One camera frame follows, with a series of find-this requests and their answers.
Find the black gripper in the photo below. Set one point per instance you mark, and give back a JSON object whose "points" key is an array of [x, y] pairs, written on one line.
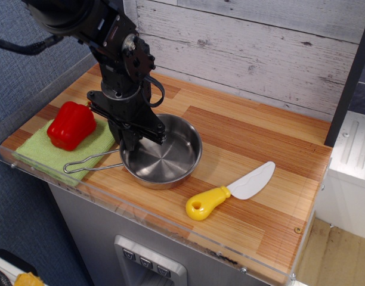
{"points": [[130, 119]]}

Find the metal pot with wire handle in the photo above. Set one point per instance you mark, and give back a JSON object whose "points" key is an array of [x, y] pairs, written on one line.
{"points": [[156, 166]]}

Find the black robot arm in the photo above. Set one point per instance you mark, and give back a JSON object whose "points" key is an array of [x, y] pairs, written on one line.
{"points": [[124, 59]]}

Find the red bell pepper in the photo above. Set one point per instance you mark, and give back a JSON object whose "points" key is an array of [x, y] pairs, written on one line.
{"points": [[73, 123]]}

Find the green cloth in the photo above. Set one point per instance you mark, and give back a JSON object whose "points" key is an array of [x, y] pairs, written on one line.
{"points": [[39, 152]]}

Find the grey toy fridge cabinet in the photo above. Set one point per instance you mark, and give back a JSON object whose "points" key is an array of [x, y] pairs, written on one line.
{"points": [[94, 228]]}

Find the clear acrylic guard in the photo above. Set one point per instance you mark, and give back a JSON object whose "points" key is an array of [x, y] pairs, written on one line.
{"points": [[232, 95]]}

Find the silver dispenser panel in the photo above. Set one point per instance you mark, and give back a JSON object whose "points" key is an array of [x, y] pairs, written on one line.
{"points": [[143, 266]]}

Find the yellow object at corner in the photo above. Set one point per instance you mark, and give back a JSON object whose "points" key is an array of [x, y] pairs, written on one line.
{"points": [[28, 279]]}

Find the yellow handled toy knife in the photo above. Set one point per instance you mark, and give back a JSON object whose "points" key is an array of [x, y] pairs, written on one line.
{"points": [[200, 206]]}

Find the dark right post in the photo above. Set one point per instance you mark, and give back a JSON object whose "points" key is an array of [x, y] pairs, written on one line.
{"points": [[347, 94]]}

